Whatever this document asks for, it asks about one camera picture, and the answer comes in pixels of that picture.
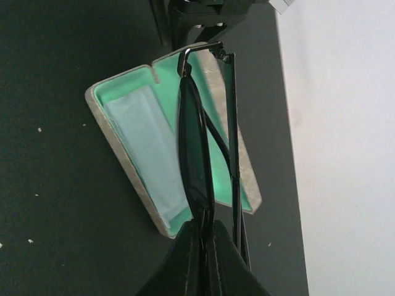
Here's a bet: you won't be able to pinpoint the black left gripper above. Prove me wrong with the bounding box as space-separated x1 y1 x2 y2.
149 0 265 49

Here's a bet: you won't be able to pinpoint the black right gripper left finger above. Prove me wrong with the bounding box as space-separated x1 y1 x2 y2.
136 221 201 296

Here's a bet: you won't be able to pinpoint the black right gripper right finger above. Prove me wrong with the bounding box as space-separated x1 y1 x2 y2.
206 220 270 295

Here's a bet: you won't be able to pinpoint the beige glasses case green lining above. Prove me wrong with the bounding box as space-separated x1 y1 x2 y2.
85 47 262 238

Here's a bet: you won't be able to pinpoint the light blue cleaning cloth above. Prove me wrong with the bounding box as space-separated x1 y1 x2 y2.
104 85 188 231

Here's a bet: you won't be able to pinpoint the black sunglasses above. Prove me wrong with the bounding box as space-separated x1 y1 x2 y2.
177 41 251 266

